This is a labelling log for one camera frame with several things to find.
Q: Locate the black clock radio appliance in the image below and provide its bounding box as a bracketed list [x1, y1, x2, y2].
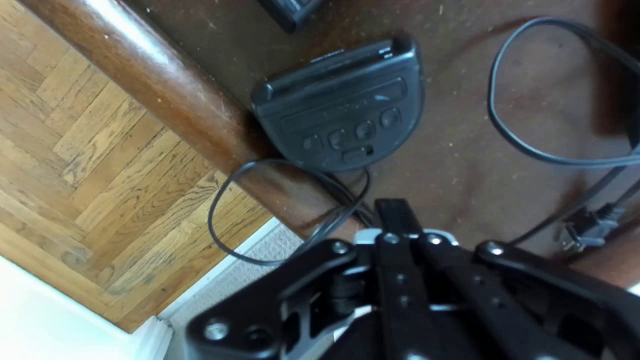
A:
[250, 35, 426, 173]

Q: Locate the thin black appliance cable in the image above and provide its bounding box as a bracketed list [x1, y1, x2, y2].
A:
[206, 16, 640, 267]

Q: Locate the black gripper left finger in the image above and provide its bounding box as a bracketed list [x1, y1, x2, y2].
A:
[186, 196, 468, 360]

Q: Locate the grey mesh grille panel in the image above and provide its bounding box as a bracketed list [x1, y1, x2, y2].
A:
[158, 217, 306, 328]

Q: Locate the dark wooden side table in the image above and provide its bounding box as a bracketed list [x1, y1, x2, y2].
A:
[18, 0, 640, 287]

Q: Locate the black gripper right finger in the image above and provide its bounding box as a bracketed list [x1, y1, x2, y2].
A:
[423, 232, 640, 360]

